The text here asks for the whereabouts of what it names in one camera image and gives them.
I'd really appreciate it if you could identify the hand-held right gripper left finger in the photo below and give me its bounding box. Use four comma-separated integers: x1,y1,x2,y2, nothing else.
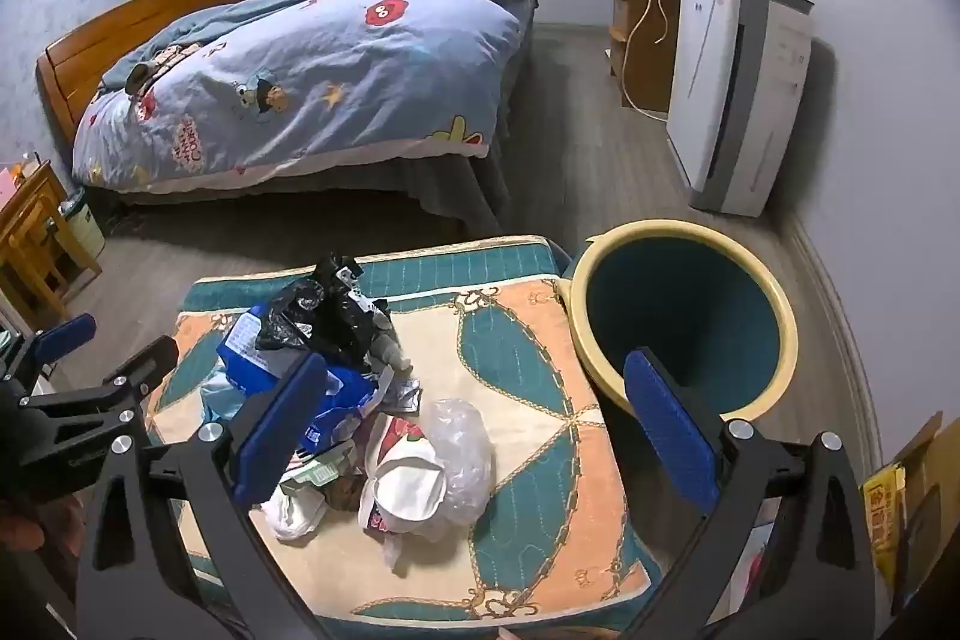
75,351,331,640

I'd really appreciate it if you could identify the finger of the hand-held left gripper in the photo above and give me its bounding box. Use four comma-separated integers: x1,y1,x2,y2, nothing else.
19,336,181,420
0,312,98,401

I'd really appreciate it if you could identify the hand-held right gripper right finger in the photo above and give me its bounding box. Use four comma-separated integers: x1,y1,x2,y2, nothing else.
622,347,882,640

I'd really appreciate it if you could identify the blue plastic packet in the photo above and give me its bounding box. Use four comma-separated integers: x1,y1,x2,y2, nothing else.
216,302,380,450

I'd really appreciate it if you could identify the teal waste bin yellow rim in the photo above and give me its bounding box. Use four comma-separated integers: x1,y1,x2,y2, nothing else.
566,220,800,420

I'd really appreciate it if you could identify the person's left hand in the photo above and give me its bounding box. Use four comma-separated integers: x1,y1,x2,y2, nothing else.
0,494,83,557

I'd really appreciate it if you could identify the white crumpled tissue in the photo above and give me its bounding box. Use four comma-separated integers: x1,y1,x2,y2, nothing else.
262,479,331,542

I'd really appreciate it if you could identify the brown printed wrapper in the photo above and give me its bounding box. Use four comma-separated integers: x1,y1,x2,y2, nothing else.
326,479,368,515

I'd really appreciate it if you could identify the wooden chair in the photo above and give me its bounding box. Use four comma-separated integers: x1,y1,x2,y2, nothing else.
0,160,102,319

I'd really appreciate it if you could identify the green white bucket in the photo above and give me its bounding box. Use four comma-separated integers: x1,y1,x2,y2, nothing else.
58,186,107,262

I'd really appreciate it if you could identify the black plastic bag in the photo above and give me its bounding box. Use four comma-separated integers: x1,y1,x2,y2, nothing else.
255,254,387,371

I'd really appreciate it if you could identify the silver foil packet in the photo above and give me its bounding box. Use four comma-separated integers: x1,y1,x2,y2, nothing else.
379,377,422,416

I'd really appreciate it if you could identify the white paper bowl red print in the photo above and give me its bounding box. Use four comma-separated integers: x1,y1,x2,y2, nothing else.
358,415,451,540

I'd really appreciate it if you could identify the green orange patterned mat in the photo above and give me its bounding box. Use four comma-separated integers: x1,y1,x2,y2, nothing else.
146,235,665,622

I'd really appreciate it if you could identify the clear plastic bag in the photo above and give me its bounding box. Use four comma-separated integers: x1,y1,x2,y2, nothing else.
382,398,494,570

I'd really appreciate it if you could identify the yellow packet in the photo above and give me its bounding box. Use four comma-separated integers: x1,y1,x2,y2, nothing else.
862,464,908,566

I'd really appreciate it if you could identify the cardboard box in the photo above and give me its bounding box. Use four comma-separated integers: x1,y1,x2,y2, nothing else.
859,411,960,603

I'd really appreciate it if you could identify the wooden bed headboard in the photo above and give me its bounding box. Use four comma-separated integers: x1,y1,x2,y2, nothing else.
37,0,256,146

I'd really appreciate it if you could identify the white air purifier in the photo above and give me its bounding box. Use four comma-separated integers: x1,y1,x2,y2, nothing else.
666,0,817,217

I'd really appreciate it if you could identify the bed with blue duvet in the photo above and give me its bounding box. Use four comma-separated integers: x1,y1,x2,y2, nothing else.
71,0,533,195

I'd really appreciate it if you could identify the wooden television cabinet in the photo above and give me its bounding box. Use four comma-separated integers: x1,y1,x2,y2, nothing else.
607,0,683,112

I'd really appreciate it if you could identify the white cable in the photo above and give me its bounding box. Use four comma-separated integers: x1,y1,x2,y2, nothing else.
621,0,672,122

